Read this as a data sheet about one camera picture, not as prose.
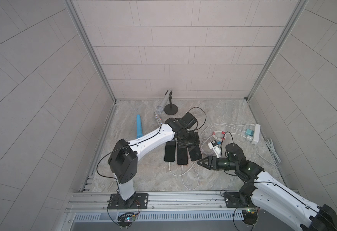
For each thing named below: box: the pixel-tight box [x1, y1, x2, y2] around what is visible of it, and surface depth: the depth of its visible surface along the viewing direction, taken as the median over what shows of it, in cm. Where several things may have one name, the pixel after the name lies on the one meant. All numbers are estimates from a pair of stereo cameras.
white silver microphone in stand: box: [155, 88, 173, 115], surface depth 92 cm
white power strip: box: [250, 123, 261, 145], surface depth 93 cm
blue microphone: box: [136, 114, 144, 139], surface depth 101 cm
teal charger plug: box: [245, 128, 254, 137], surface depth 97 cm
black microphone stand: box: [164, 90, 179, 116], surface depth 111 cm
